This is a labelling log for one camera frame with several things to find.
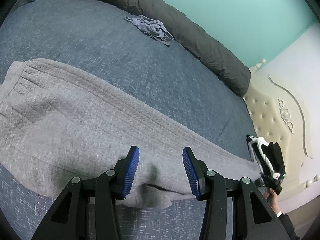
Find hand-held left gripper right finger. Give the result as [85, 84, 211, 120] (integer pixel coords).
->
[182, 147, 288, 240]

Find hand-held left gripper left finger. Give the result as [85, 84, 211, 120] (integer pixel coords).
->
[30, 145, 140, 240]

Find grey knit sweater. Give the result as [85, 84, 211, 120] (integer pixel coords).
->
[0, 58, 262, 208]

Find person's right forearm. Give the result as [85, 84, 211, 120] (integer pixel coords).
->
[275, 211, 300, 240]

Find black white folded clothes stack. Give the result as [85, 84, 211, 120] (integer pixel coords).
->
[246, 134, 286, 180]

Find person's right hand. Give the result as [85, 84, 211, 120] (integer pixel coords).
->
[264, 189, 282, 217]

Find cream tufted headboard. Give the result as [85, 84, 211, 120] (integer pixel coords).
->
[242, 59, 320, 205]

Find dark grey rolled duvet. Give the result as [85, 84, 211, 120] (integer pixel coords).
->
[66, 0, 251, 97]

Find blue-grey crumpled shorts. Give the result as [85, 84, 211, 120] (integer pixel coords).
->
[124, 15, 174, 47]

